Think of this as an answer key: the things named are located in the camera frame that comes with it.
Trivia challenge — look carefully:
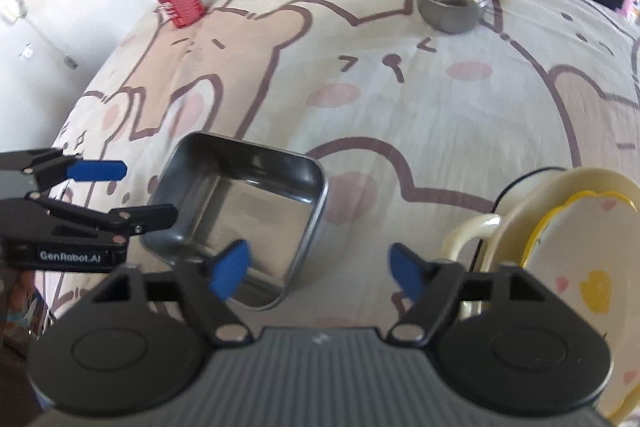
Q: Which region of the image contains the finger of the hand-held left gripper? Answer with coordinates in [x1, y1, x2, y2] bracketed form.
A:
[27, 193, 179, 245]
[0, 148, 128, 194]

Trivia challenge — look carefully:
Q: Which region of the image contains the red drink can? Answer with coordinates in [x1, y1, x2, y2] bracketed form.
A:
[154, 0, 207, 30]

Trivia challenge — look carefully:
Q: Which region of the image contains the large rectangular steel tray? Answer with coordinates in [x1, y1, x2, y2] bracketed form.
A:
[141, 132, 330, 310]

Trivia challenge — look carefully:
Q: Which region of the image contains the cream bowl with handles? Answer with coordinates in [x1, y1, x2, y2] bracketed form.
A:
[442, 166, 640, 427]

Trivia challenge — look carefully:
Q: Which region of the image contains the round steel bowl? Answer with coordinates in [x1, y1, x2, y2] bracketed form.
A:
[416, 0, 493, 34]

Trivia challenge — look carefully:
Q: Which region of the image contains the cartoon printed tablecloth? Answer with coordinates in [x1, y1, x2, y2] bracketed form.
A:
[30, 0, 640, 358]

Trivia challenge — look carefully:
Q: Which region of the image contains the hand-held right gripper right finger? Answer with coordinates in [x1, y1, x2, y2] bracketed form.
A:
[389, 243, 551, 348]

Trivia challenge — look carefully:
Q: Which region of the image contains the floral yellow-rimmed ceramic bowl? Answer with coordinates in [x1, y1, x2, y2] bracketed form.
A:
[520, 191, 640, 426]

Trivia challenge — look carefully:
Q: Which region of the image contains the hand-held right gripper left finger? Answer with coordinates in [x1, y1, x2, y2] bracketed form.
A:
[90, 239, 251, 348]

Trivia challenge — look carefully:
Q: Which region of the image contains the black cable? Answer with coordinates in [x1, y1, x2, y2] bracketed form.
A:
[469, 166, 567, 269]

